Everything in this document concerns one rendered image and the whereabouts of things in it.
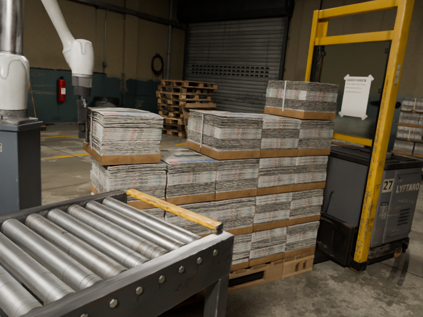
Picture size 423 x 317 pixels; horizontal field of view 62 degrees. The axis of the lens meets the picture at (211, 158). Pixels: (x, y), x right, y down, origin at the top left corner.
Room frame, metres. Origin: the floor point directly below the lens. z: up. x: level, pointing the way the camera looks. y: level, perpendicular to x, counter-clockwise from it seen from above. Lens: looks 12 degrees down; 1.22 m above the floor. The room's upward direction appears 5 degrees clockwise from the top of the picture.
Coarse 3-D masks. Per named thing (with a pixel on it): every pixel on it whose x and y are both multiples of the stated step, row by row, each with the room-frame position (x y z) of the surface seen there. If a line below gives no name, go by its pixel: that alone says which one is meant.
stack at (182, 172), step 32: (192, 160) 1.78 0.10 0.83; (224, 160) 1.86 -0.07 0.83; (256, 160) 1.97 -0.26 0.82; (288, 160) 2.10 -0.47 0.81; (160, 192) 1.66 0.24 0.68; (192, 192) 1.75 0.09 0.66; (288, 192) 2.13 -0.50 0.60; (192, 224) 1.76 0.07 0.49; (224, 224) 1.87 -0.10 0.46; (256, 224) 2.00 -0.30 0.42; (256, 256) 2.01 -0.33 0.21
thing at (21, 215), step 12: (108, 192) 1.24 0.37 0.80; (120, 192) 1.25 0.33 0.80; (48, 204) 1.07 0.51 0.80; (60, 204) 1.08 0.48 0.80; (72, 204) 1.09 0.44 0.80; (84, 204) 1.12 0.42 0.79; (0, 216) 0.95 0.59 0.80; (12, 216) 0.95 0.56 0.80; (24, 216) 0.97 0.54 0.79; (0, 228) 0.92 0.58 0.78
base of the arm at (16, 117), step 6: (0, 114) 1.39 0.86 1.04; (6, 114) 1.41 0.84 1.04; (12, 114) 1.42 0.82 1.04; (18, 114) 1.44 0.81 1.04; (24, 114) 1.47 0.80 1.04; (0, 120) 1.39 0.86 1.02; (6, 120) 1.40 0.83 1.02; (12, 120) 1.40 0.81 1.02; (18, 120) 1.42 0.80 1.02; (24, 120) 1.45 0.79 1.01; (30, 120) 1.50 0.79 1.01; (36, 120) 1.54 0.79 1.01
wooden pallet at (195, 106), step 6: (186, 108) 8.07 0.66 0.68; (192, 108) 8.28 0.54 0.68; (198, 108) 8.44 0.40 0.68; (204, 108) 8.66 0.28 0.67; (210, 108) 8.84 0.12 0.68; (186, 114) 8.02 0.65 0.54; (186, 120) 7.89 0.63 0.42; (186, 126) 7.91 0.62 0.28; (186, 132) 7.87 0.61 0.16; (186, 138) 7.87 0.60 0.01
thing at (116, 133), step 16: (96, 112) 1.61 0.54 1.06; (112, 112) 1.60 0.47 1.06; (128, 112) 1.70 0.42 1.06; (144, 112) 1.76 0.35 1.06; (96, 128) 1.59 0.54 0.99; (112, 128) 1.53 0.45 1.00; (128, 128) 1.57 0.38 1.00; (144, 128) 1.61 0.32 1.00; (160, 128) 1.65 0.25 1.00; (96, 144) 1.57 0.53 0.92; (112, 144) 1.53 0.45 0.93; (128, 144) 1.57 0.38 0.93; (144, 144) 1.61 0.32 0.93; (160, 144) 1.65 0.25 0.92
